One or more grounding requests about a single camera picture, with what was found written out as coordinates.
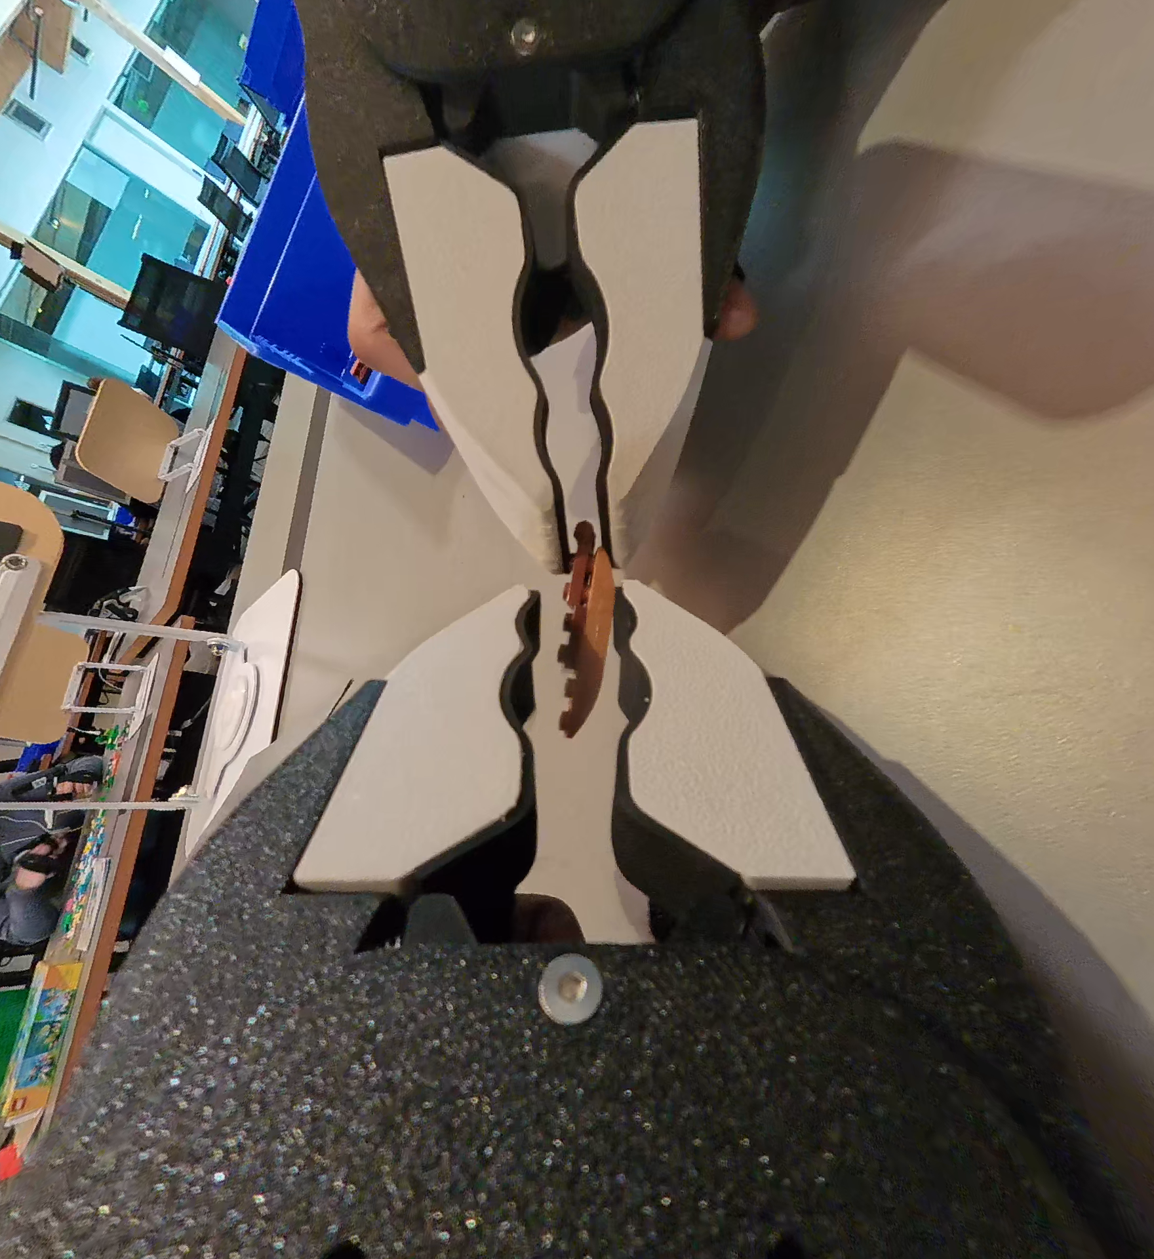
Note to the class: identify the grey desk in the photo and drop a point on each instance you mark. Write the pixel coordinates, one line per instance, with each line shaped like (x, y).
(1010, 590)

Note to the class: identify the beige office chair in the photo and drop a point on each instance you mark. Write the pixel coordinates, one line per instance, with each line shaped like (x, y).
(128, 437)

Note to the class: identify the blue plastic bin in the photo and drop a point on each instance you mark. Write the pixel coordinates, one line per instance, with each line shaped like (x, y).
(312, 295)

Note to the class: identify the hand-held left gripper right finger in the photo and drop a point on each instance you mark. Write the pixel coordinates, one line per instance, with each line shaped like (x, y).
(735, 758)

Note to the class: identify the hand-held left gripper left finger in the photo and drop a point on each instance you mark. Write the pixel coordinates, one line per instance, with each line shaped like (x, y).
(420, 778)

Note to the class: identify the brown brick assembly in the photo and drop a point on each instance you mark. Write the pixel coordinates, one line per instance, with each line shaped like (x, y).
(587, 630)

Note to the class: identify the black computer monitor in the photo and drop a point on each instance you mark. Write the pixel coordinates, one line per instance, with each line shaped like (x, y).
(170, 310)

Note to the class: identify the stack of blue bins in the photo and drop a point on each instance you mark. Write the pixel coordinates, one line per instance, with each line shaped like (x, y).
(272, 60)

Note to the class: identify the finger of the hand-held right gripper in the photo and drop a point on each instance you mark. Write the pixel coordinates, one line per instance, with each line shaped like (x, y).
(459, 295)
(652, 295)

